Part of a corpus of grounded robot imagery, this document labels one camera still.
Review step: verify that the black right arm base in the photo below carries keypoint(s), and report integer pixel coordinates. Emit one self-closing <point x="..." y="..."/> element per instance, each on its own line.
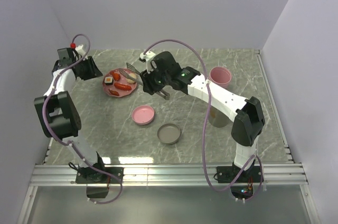
<point x="226" y="174"/>

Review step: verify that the pink tall canister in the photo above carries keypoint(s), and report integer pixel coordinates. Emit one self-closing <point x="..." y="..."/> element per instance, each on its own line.
<point x="220" y="76"/>

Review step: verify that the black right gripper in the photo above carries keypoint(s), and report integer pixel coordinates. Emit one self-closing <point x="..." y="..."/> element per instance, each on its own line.
<point x="148" y="86"/>

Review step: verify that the grey round lid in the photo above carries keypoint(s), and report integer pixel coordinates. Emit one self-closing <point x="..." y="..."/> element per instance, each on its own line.
<point x="169" y="133"/>

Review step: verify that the steel serving tongs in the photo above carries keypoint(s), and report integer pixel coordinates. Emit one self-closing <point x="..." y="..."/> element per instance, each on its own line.
<point x="140" y="81"/>

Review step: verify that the pink round lid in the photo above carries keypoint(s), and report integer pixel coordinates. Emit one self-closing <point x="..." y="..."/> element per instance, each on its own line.
<point x="143" y="115"/>

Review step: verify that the grey tall canister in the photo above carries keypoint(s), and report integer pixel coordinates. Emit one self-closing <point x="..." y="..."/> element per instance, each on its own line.
<point x="218" y="119"/>

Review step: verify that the small red sausage toy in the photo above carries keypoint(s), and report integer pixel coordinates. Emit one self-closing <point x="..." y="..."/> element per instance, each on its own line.
<point x="113" y="92"/>

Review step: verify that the pink scalloped plate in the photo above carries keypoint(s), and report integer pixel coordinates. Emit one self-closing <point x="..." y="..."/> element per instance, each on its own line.
<point x="123" y="80"/>

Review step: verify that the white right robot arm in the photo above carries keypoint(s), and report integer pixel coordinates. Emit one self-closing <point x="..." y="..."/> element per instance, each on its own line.
<point x="246" y="114"/>

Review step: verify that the red chicken drumstick toy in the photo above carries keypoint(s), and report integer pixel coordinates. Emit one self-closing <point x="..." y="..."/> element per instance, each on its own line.
<point x="115" y="75"/>

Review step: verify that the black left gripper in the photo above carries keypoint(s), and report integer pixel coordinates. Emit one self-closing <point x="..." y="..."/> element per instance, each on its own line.
<point x="93" y="71"/>

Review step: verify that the cream steamed bun toy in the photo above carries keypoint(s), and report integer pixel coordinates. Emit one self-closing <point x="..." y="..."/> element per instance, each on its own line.
<point x="131" y="78"/>

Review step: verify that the sushi roll toy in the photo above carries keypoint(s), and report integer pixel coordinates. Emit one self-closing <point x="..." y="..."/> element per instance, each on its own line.
<point x="108" y="81"/>

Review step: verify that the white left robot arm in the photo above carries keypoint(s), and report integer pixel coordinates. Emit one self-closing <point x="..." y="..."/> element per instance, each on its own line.
<point x="59" y="117"/>

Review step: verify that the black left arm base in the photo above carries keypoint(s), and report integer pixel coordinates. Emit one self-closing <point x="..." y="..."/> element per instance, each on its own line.
<point x="86" y="175"/>

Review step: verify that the aluminium front rail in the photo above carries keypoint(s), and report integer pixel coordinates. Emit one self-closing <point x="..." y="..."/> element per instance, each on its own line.
<point x="165" y="175"/>

